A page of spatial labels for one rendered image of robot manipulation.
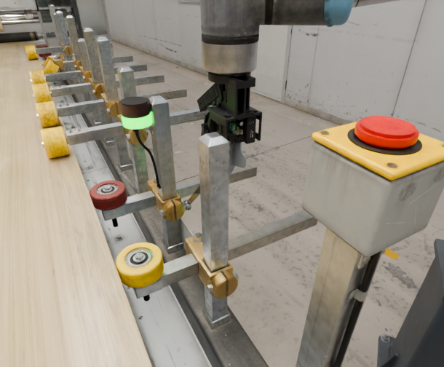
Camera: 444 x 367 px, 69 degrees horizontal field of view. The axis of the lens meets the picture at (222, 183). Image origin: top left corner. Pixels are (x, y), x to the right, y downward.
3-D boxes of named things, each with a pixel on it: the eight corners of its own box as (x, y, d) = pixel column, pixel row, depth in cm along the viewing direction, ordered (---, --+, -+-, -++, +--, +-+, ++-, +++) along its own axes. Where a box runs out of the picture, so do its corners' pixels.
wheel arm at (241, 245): (307, 220, 79) (309, 206, 77) (316, 228, 77) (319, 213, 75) (132, 289, 62) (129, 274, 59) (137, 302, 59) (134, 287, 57)
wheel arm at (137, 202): (250, 173, 97) (250, 161, 95) (256, 178, 95) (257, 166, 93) (102, 216, 80) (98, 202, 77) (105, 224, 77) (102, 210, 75)
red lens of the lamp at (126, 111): (145, 105, 69) (144, 95, 68) (154, 113, 64) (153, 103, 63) (117, 110, 66) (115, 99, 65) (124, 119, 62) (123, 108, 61)
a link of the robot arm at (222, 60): (191, 38, 52) (242, 34, 56) (193, 70, 55) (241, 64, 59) (217, 46, 46) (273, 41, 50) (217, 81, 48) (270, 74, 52)
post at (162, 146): (178, 258, 94) (161, 93, 68) (183, 266, 91) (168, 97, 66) (167, 262, 92) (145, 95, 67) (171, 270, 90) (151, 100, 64)
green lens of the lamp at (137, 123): (147, 116, 70) (145, 106, 69) (156, 125, 66) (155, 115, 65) (119, 121, 68) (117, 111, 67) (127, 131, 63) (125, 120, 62)
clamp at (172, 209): (166, 191, 89) (164, 175, 87) (185, 218, 79) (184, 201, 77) (146, 196, 87) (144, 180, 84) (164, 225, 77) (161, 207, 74)
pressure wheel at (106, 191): (127, 212, 85) (120, 175, 79) (135, 229, 79) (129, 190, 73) (96, 221, 82) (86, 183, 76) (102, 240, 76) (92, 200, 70)
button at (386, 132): (376, 132, 25) (382, 111, 24) (425, 152, 22) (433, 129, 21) (339, 143, 24) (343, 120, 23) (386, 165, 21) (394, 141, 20)
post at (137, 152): (150, 209, 112) (129, 64, 86) (153, 214, 109) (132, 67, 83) (140, 212, 110) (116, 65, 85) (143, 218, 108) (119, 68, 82)
